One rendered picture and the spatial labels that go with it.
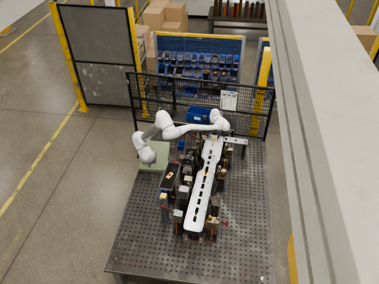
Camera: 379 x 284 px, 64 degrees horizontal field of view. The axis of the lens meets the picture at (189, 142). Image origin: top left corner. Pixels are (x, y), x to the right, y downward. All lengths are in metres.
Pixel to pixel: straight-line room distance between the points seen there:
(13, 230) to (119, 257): 1.91
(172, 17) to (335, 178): 7.47
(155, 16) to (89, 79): 2.39
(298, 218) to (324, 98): 0.11
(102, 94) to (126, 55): 1.00
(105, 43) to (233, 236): 3.53
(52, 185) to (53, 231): 0.81
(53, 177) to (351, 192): 4.97
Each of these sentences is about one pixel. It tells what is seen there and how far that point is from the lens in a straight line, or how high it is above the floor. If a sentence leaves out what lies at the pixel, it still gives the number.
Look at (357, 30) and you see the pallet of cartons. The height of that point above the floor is 1.35.
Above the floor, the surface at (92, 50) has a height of 1.27.
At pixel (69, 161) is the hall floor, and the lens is 5.24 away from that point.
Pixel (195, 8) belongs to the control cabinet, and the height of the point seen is 0.31.
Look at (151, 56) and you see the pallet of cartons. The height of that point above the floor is 0.74.
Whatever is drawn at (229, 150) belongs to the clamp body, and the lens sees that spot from 3.59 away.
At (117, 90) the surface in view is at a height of 0.52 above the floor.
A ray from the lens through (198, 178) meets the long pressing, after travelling 3.32.
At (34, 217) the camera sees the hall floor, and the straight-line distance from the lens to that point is 4.73.
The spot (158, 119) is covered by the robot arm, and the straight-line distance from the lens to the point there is 3.13.
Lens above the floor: 3.55
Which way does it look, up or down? 43 degrees down
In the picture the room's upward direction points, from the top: straight up
